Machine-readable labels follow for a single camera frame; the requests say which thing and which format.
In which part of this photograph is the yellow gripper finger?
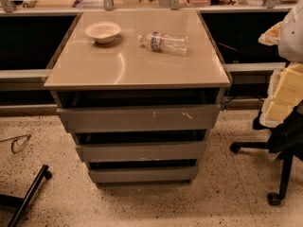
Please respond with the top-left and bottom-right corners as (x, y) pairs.
(259, 63), (303, 128)
(258, 22), (281, 46)

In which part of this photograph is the grey drawer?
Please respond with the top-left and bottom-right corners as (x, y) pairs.
(89, 166), (198, 183)
(58, 104), (220, 133)
(76, 141), (205, 162)

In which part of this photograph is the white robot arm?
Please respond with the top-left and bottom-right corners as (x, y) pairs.
(258, 0), (303, 128)

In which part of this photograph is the grey top drawer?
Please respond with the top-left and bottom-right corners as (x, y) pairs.
(58, 104), (220, 133)

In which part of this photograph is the grey bottom drawer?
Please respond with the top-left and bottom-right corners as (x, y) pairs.
(89, 166), (198, 183)

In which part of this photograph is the grey drawer cabinet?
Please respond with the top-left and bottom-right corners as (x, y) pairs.
(45, 9), (230, 174)

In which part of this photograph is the black office chair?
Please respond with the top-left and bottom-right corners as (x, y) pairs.
(229, 103), (303, 205)

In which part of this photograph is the clear plastic water bottle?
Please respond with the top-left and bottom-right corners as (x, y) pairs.
(138, 31), (188, 55)

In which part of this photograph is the white paper bowl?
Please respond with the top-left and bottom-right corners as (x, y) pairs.
(84, 21), (121, 44)

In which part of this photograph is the black chair leg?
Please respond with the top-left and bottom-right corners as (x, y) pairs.
(0, 165), (52, 227)

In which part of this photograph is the thin floor cable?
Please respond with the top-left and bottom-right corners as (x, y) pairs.
(0, 133), (32, 154)

